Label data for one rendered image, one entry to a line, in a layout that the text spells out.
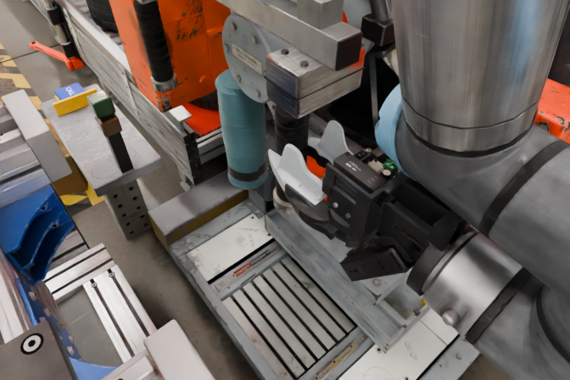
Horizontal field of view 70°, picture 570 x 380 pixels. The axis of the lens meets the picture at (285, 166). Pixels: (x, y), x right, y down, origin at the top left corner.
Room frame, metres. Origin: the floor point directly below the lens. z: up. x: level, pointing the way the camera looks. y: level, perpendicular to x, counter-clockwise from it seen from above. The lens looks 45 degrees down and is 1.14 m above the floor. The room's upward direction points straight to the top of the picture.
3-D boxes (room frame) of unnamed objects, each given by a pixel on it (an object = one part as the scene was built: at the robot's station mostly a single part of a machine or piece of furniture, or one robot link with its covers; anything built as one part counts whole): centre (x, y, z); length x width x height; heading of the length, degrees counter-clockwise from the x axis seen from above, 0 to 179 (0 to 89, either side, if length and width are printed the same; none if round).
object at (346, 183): (0.23, -0.10, 0.86); 0.12 x 0.08 x 0.09; 39
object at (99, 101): (0.69, 0.38, 0.64); 0.04 x 0.04 x 0.04; 39
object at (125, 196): (0.87, 0.53, 0.21); 0.10 x 0.10 x 0.42; 39
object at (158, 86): (0.60, 0.21, 0.83); 0.04 x 0.04 x 0.16
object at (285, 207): (0.34, -0.01, 0.83); 0.04 x 0.04 x 0.16
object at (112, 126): (0.69, 0.38, 0.59); 0.04 x 0.04 x 0.04; 39
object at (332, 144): (0.33, -0.05, 0.85); 0.09 x 0.03 x 0.06; 31
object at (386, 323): (0.70, -0.23, 0.13); 0.50 x 0.36 x 0.10; 39
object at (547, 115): (0.38, -0.29, 0.85); 0.09 x 0.08 x 0.07; 39
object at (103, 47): (1.92, 1.06, 0.28); 2.47 x 0.09 x 0.22; 39
